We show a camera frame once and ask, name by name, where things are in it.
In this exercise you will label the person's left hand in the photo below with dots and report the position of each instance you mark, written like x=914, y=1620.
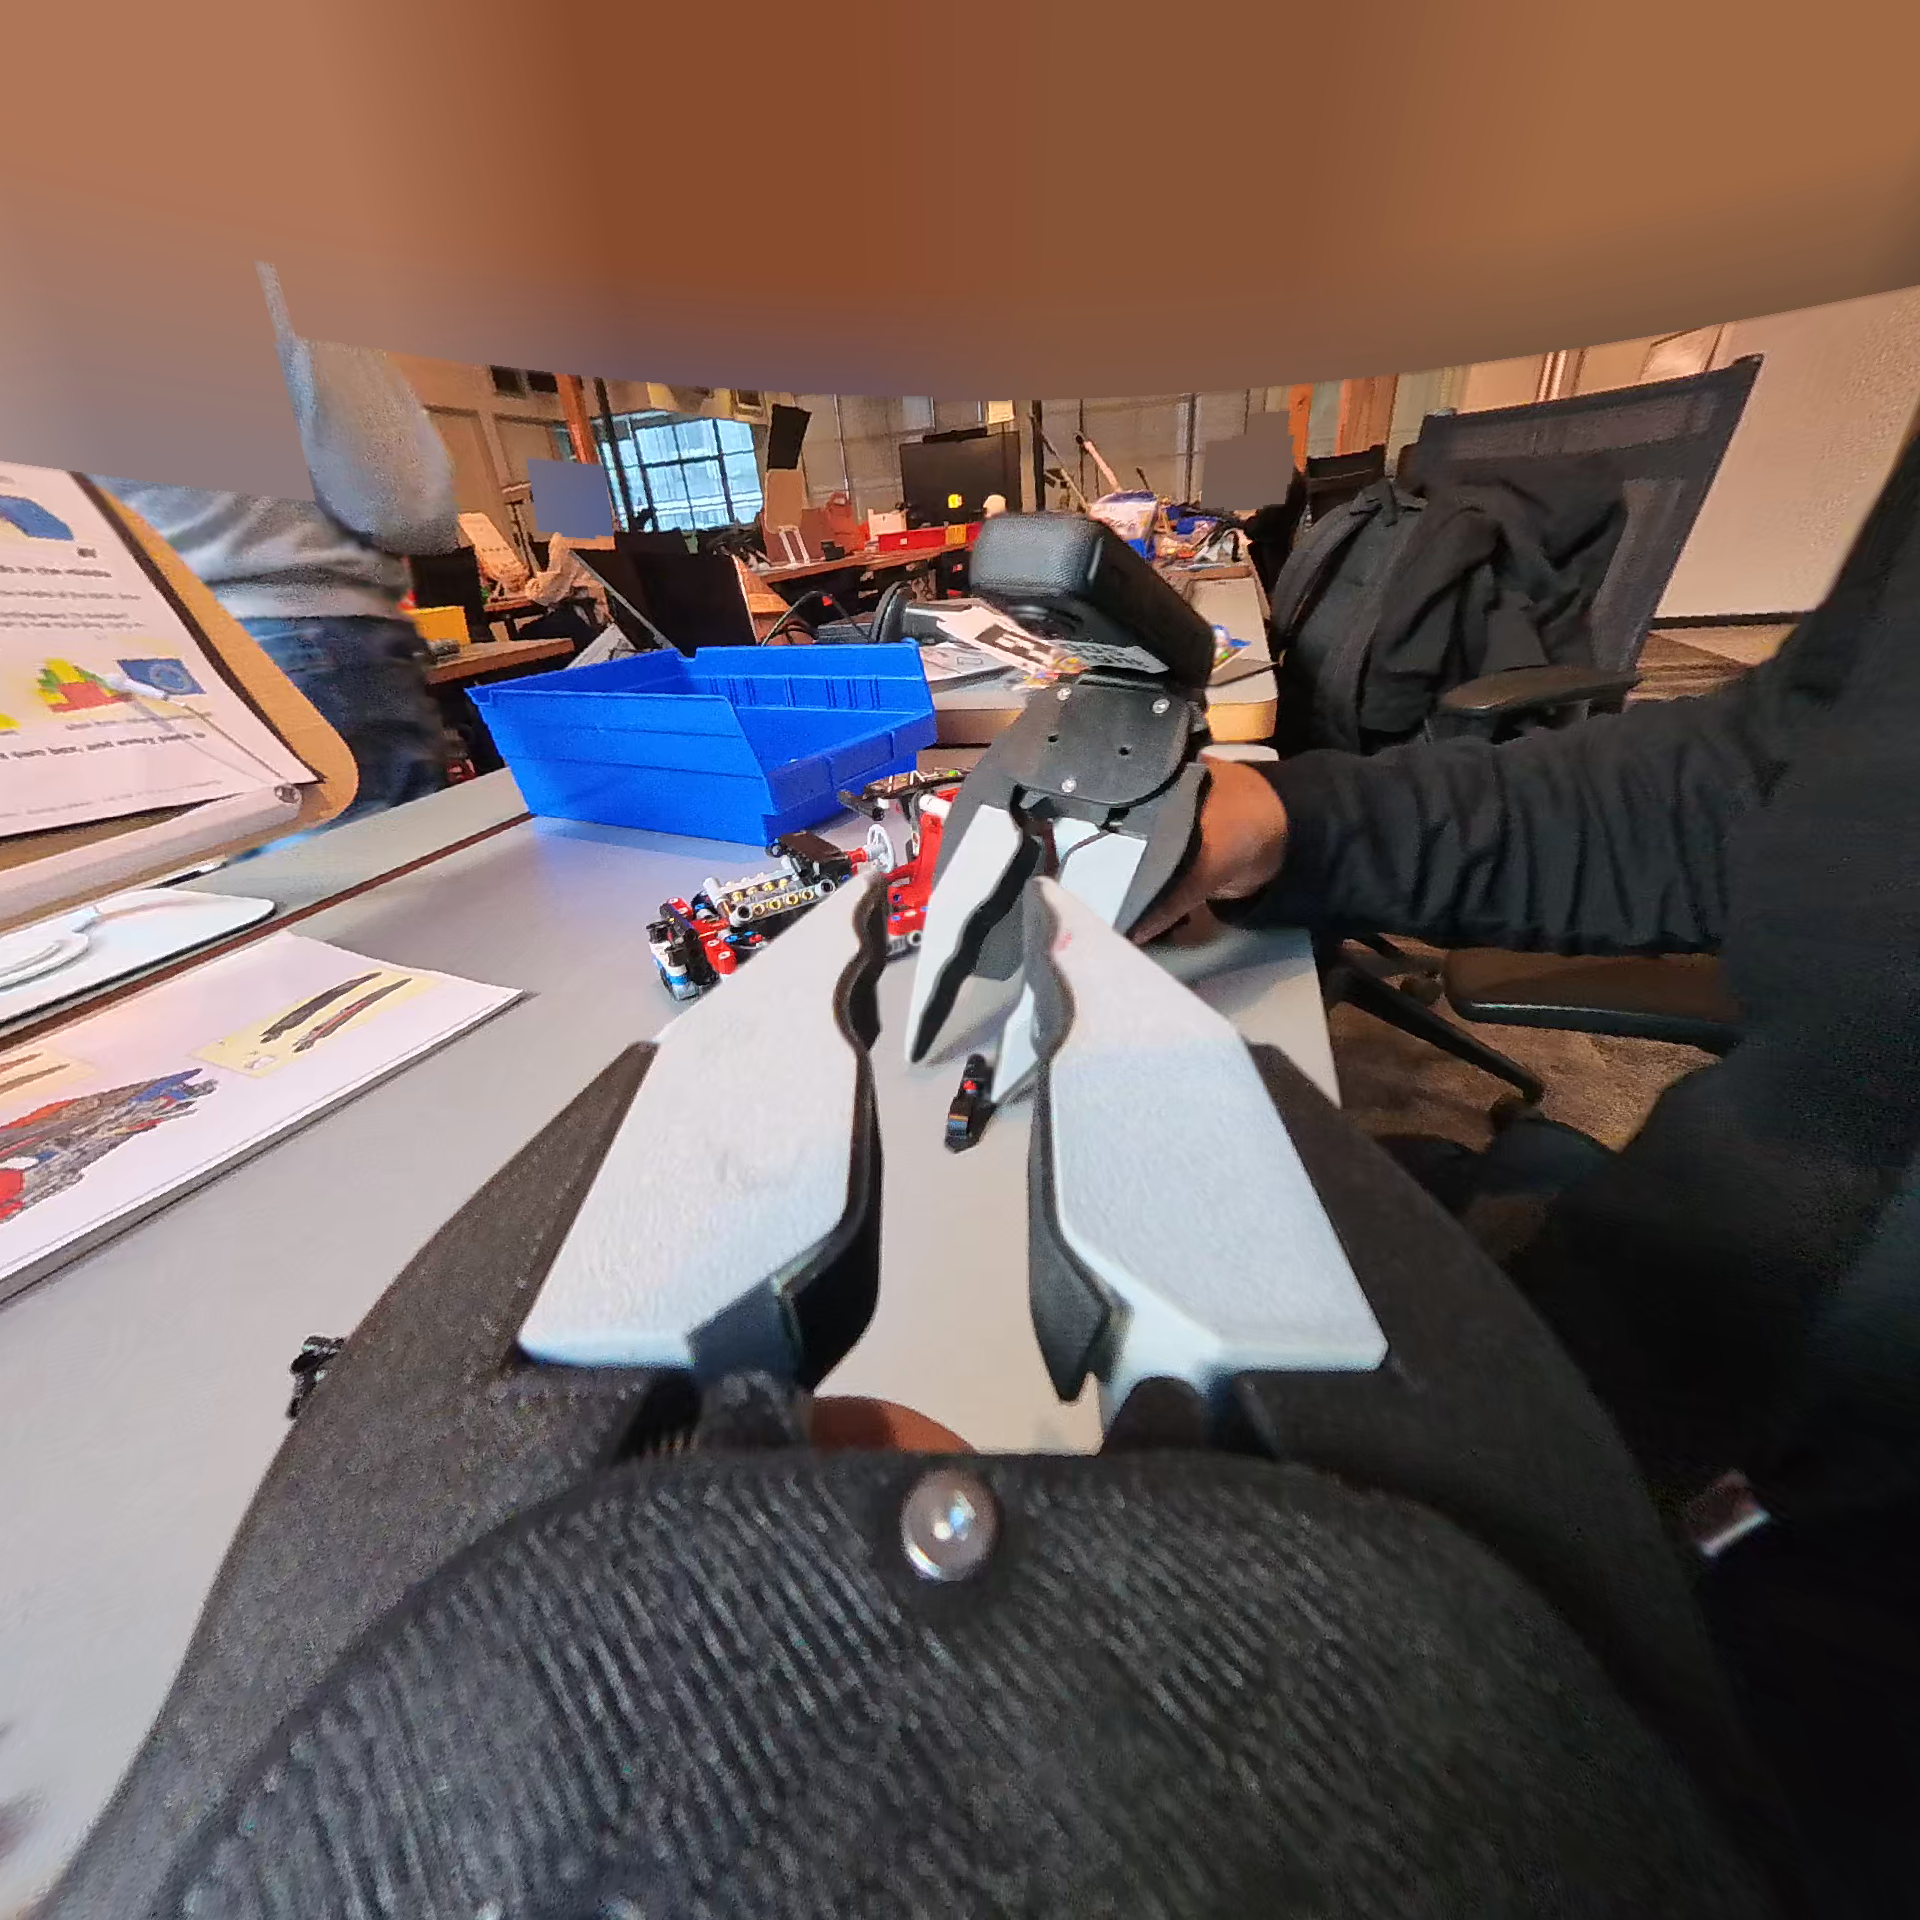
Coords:
x=885, y=1425

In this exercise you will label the printed instruction sheet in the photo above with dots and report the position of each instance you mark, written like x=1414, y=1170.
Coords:
x=119, y=675

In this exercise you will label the yellow bin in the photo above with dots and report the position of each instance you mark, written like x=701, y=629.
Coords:
x=441, y=627

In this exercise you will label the black upright panel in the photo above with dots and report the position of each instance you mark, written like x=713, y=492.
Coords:
x=675, y=598

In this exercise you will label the black office chair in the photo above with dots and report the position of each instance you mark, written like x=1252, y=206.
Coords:
x=1694, y=480

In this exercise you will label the black backpack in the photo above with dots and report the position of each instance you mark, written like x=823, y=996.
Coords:
x=1330, y=629

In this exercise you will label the black jacket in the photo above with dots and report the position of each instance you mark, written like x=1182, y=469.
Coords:
x=1500, y=585

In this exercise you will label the brown display board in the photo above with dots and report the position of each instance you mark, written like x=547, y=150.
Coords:
x=323, y=749

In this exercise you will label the toy brick car model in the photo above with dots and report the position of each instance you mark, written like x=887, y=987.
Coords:
x=750, y=908

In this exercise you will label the blue storage bin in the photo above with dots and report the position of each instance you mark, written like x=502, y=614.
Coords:
x=675, y=749

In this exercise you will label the black computer monitor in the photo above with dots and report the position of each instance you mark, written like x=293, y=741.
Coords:
x=961, y=474

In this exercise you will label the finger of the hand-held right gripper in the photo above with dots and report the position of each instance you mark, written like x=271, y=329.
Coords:
x=1103, y=878
x=967, y=931

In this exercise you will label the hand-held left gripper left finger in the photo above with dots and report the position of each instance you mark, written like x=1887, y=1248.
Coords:
x=722, y=1141

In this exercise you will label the person's right forearm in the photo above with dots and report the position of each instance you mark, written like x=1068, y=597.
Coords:
x=1500, y=838

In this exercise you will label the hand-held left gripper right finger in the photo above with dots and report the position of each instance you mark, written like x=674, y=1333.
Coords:
x=1202, y=1170

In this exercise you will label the person's right hand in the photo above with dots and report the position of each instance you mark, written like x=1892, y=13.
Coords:
x=1238, y=838

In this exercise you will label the open instruction booklet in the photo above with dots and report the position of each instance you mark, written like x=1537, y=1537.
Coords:
x=225, y=1080

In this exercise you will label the black elongated brick piece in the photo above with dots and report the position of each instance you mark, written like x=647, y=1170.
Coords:
x=973, y=1102

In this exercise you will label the white flat base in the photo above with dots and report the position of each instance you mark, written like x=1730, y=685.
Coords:
x=166, y=931

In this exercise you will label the large paned window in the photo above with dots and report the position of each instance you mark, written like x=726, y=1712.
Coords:
x=675, y=474

